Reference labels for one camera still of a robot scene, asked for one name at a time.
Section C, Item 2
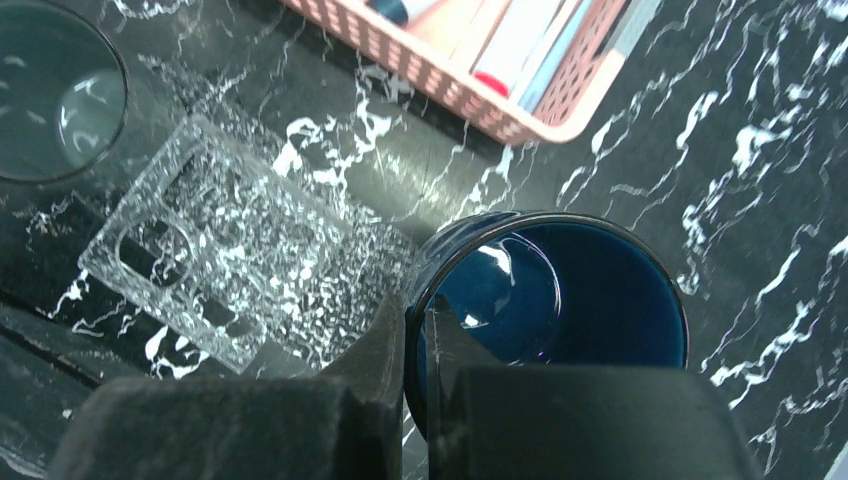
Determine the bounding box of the clear textured oval tray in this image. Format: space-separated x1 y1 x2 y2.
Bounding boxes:
125 52 425 372

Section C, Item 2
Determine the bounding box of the white toothpaste tube blue cap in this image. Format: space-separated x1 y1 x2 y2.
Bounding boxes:
366 0 440 26

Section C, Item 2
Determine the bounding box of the clear textured acrylic holder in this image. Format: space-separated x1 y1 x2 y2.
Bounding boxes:
78 113 399 376

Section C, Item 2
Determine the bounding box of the dark green mug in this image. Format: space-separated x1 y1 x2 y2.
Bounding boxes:
1 1 128 183

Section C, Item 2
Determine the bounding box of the grey toothbrush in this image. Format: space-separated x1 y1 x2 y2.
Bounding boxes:
514 1 660 125

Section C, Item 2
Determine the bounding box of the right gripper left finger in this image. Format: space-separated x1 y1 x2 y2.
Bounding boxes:
49 293 404 479

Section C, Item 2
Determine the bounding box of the dark blue mug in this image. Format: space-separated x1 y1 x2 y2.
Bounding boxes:
403 211 689 432

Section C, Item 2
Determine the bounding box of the pink perforated plastic basket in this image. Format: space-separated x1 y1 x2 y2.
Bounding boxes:
286 1 635 145

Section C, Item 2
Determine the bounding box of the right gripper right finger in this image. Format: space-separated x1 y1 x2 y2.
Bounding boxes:
425 296 762 479

